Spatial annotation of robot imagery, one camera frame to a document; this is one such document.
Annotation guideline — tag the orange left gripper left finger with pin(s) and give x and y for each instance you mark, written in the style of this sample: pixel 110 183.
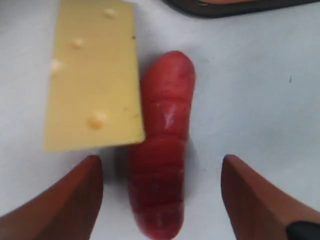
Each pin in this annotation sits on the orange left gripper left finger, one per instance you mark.
pixel 66 211

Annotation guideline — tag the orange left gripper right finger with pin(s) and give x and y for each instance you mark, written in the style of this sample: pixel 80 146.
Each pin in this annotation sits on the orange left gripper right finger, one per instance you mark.
pixel 258 210

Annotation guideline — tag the red toy sausage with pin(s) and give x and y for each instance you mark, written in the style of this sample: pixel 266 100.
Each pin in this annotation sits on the red toy sausage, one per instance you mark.
pixel 156 167

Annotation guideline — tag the yellow toy cheese wedge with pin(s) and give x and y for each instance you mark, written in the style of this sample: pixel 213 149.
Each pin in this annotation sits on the yellow toy cheese wedge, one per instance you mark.
pixel 94 88

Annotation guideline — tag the dark transparent box lid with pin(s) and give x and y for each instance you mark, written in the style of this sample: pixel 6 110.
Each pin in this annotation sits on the dark transparent box lid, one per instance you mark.
pixel 213 9

